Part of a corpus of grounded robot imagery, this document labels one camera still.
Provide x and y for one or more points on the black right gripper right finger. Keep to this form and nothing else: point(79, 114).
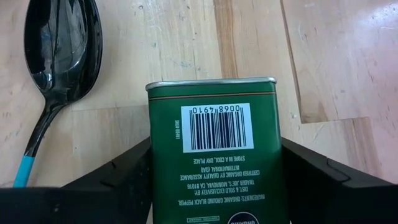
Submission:
point(342, 202)

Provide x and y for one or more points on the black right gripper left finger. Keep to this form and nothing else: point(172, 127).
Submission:
point(93, 199)

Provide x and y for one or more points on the green pepper tin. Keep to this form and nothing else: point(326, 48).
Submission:
point(217, 186)

